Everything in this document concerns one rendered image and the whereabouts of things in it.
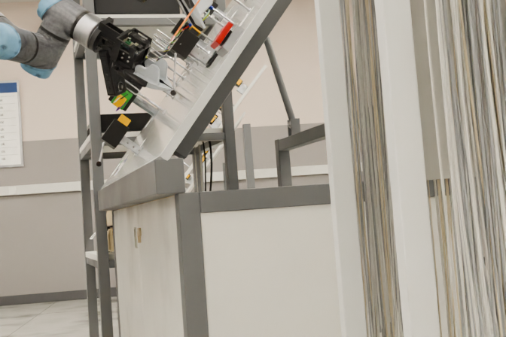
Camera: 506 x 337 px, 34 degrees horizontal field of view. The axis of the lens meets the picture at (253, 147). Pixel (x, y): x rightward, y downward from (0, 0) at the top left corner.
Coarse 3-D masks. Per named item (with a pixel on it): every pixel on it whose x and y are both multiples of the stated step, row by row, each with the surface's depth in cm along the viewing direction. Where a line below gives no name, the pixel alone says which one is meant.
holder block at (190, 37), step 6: (186, 30) 188; (180, 36) 188; (186, 36) 188; (192, 36) 188; (180, 42) 188; (186, 42) 188; (192, 42) 188; (174, 48) 187; (180, 48) 188; (186, 48) 188; (192, 48) 188; (180, 54) 188; (186, 54) 188
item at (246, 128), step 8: (240, 80) 529; (256, 80) 502; (240, 88) 534; (248, 88) 501; (216, 120) 546; (248, 128) 499; (248, 136) 498; (248, 144) 498; (248, 152) 497; (248, 160) 497; (248, 168) 497; (184, 176) 492; (248, 176) 496; (248, 184) 496
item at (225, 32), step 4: (228, 24) 164; (232, 24) 164; (224, 28) 164; (228, 28) 164; (220, 32) 165; (224, 32) 164; (228, 32) 165; (216, 36) 168; (220, 36) 164; (224, 36) 164; (228, 36) 165; (216, 40) 163; (220, 40) 164; (224, 40) 165; (212, 44) 166; (216, 44) 165; (220, 44) 167
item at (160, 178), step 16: (160, 160) 154; (176, 160) 155; (128, 176) 191; (144, 176) 168; (160, 176) 154; (176, 176) 155; (112, 192) 225; (128, 192) 193; (144, 192) 169; (160, 192) 154; (176, 192) 155; (112, 208) 245
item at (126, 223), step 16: (128, 208) 227; (128, 224) 229; (128, 240) 230; (128, 256) 232; (128, 272) 234; (128, 288) 236; (128, 304) 238; (128, 320) 240; (128, 336) 241; (144, 336) 209
